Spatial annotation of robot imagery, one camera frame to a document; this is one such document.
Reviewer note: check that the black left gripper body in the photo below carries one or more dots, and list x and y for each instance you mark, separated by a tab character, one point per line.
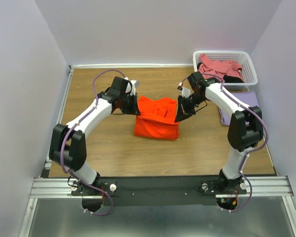
128	104

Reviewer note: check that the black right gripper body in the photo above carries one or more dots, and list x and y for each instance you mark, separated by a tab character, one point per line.
187	104

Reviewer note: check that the orange t-shirt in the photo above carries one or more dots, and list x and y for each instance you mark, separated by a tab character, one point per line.
157	119

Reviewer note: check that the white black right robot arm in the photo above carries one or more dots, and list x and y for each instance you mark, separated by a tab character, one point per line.
246	127

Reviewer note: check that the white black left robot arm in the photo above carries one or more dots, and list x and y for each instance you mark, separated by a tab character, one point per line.
68	142

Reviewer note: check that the black garment in basket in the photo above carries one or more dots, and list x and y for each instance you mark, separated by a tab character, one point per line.
231	74

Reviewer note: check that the pink t-shirt in basket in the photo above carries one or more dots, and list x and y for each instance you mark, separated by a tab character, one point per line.
212	63

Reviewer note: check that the folded lavender t-shirt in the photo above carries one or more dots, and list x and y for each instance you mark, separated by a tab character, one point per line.
247	97

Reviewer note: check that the white plastic laundry basket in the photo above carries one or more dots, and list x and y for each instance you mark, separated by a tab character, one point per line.
248	72

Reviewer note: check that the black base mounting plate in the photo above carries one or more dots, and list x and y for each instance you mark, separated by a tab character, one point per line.
159	191

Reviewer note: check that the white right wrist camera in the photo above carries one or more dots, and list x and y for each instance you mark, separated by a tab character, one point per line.
185	92

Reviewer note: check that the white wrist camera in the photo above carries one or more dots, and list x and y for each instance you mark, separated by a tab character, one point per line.
131	86
185	92

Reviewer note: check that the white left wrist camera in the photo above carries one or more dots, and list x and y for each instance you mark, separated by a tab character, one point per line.
131	86

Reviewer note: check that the aluminium frame rail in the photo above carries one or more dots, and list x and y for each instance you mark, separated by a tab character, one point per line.
201	149

